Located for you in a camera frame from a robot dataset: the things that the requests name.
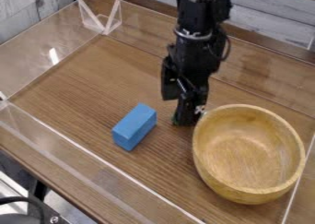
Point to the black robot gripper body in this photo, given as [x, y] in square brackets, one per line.
[197, 58]

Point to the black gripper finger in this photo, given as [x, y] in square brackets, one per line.
[169, 88]
[191, 103]

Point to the blue rectangular block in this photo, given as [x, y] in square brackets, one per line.
[133, 126]

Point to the green whiteboard marker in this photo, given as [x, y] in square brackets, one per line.
[173, 120]

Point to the black metal table frame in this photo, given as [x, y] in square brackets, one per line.
[38, 213]

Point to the brown wooden bowl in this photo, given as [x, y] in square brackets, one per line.
[248, 153]

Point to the clear acrylic corner bracket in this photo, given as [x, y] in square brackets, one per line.
[100, 23]

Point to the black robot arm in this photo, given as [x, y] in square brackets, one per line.
[199, 18]

